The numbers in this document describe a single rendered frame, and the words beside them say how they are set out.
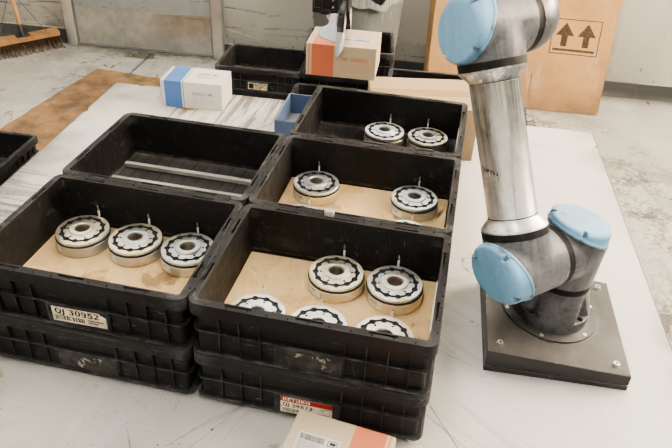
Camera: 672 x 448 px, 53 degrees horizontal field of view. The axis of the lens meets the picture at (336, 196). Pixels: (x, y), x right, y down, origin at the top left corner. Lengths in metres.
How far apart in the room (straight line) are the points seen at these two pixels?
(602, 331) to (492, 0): 0.68
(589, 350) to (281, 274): 0.60
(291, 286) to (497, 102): 0.50
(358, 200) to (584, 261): 0.51
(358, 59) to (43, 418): 0.95
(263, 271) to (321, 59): 0.53
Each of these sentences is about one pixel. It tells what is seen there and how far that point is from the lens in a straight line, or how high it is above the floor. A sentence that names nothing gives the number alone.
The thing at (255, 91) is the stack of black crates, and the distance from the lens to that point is 3.15.
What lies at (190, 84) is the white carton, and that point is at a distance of 2.20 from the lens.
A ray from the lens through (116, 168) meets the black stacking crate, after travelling 1.66.
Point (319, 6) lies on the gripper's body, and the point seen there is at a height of 1.19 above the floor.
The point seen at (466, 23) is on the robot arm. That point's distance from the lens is 1.13.
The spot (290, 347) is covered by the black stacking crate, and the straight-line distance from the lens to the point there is 1.09.
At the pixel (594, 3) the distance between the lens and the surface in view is 4.14.
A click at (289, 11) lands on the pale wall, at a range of 4.37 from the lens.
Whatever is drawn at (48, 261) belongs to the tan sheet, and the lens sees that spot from 1.40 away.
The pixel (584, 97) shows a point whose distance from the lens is 4.19.
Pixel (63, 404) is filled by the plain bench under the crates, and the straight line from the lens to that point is 1.30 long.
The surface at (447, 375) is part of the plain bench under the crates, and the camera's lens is 1.31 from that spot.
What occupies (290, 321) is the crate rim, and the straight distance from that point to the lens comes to 1.05.
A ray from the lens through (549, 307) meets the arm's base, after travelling 1.35.
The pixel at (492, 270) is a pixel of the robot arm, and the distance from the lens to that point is 1.19.
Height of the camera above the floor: 1.65
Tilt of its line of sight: 33 degrees down
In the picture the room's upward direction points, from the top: 3 degrees clockwise
